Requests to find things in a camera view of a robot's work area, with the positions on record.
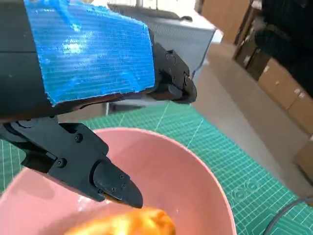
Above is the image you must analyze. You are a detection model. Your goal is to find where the pink bowl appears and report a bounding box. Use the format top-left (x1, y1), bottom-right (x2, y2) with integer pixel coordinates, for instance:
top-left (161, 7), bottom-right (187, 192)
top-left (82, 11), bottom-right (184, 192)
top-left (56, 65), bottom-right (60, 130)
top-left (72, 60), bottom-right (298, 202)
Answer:
top-left (0, 127), bottom-right (237, 235)

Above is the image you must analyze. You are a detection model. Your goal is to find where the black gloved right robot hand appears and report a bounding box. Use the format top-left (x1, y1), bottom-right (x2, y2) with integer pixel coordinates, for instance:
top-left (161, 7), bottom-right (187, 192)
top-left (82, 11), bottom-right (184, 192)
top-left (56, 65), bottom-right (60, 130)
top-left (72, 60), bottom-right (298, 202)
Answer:
top-left (254, 0), bottom-right (313, 94)

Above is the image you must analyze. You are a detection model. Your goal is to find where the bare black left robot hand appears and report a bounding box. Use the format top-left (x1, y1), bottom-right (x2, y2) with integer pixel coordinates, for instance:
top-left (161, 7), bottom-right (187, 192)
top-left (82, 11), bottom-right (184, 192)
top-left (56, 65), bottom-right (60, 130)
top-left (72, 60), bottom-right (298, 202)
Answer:
top-left (0, 0), bottom-right (198, 209)

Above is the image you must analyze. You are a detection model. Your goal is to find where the brown cardboard box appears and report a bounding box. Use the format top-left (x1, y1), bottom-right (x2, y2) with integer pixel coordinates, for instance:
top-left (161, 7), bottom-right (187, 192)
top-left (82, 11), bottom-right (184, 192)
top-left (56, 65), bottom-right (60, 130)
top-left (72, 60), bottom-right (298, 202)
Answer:
top-left (201, 0), bottom-right (256, 46)
top-left (258, 58), bottom-right (308, 111)
top-left (288, 92), bottom-right (313, 135)
top-left (294, 138), bottom-right (313, 184)

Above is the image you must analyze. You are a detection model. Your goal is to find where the black cable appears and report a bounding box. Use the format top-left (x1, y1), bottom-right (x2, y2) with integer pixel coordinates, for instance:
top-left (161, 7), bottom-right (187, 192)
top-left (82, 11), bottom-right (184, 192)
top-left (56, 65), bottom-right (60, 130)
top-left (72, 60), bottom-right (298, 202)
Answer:
top-left (265, 197), bottom-right (313, 235)

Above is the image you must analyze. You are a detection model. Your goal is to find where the orange striped toy bread loaf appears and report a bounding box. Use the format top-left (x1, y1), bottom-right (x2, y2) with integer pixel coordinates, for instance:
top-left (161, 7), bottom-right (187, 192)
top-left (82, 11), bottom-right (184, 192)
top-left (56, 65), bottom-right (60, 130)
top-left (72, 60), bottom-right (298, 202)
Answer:
top-left (66, 205), bottom-right (177, 235)

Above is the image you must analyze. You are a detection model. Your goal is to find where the green cutting mat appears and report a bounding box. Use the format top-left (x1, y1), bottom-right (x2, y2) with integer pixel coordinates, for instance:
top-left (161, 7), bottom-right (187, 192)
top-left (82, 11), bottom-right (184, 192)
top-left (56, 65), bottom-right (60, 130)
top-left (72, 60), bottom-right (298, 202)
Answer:
top-left (0, 101), bottom-right (313, 235)

